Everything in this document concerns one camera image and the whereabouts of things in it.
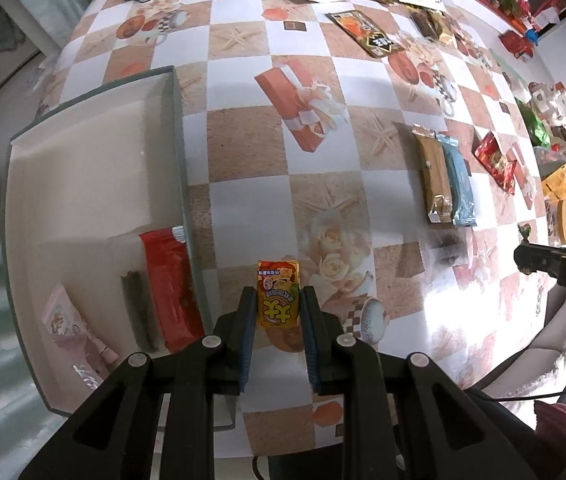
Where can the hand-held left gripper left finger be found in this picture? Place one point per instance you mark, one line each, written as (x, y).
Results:
(248, 345)

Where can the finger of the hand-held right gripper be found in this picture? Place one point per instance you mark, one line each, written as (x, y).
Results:
(535, 260)

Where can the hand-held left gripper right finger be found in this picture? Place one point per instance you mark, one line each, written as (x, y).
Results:
(311, 345)

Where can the yellow candy packet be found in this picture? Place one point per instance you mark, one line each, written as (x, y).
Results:
(278, 297)

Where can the long red snack packet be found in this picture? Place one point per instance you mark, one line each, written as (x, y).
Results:
(170, 290)

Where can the dark snack strip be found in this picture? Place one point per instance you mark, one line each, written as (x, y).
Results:
(138, 310)

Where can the pink picture snack packet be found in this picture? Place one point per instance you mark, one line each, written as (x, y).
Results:
(70, 332)

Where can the grey storage box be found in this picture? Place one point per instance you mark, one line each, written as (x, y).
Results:
(88, 160)

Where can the light grey sofa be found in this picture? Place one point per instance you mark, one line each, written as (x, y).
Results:
(548, 335)

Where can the yellow cardboard box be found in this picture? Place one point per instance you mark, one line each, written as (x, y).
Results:
(563, 182)

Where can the light blue snack bar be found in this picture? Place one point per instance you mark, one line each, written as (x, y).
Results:
(460, 185)

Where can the large red candy packet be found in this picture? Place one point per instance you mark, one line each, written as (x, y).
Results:
(494, 160)

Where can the green foil packet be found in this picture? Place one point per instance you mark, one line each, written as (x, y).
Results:
(535, 127)

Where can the gold snack bar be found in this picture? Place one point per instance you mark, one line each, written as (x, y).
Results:
(433, 175)

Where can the person's pink clothing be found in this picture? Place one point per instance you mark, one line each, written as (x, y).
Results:
(560, 427)

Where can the checkered tablecloth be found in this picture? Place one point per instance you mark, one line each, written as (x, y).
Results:
(263, 135)

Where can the orange and black snack packet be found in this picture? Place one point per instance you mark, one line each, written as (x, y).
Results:
(368, 35)

